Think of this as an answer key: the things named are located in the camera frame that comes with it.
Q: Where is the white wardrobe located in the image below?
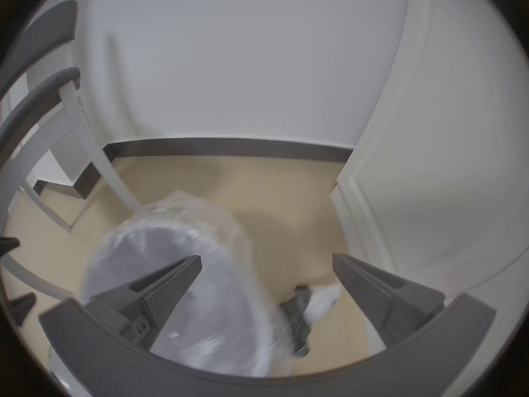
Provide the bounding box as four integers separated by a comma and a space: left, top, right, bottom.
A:
331, 0, 529, 305

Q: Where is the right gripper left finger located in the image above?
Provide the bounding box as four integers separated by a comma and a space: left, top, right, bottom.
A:
85, 256, 203, 349

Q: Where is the white paper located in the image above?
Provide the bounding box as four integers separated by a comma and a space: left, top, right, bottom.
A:
304, 285, 344, 326

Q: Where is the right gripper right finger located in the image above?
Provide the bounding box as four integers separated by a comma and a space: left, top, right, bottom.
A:
332, 253, 447, 350

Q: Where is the clear plastic bag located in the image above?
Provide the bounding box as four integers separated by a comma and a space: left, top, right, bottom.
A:
80, 191, 290, 377

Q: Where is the white trash bin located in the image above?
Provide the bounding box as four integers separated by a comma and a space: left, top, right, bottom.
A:
85, 218, 282, 377

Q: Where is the grey and white chair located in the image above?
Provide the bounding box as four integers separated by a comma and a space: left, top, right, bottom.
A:
0, 0, 141, 303

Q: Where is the black plastic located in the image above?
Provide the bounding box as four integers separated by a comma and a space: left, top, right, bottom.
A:
280, 286, 315, 356

